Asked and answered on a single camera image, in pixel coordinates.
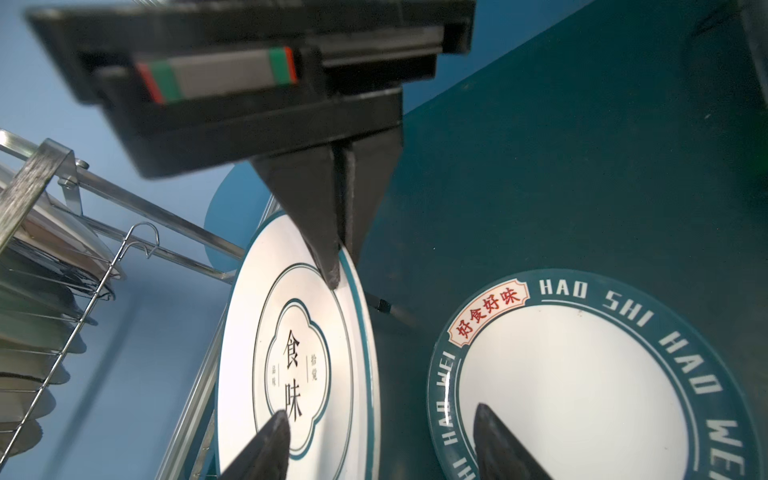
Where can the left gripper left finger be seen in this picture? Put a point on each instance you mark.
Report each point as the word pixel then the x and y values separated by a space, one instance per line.
pixel 266 456

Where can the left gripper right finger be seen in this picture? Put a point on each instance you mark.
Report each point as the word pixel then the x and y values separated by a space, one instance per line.
pixel 500 455

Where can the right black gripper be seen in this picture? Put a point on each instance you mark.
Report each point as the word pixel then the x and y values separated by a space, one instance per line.
pixel 189 85

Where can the white plate black cloud line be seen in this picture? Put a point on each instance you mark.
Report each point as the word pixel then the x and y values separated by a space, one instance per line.
pixel 292 344

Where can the white plate dark lettered rim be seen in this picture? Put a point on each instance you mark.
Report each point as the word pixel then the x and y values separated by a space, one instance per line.
pixel 596 378

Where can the chrome wire dish rack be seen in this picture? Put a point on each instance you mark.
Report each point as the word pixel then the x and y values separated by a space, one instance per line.
pixel 190 447

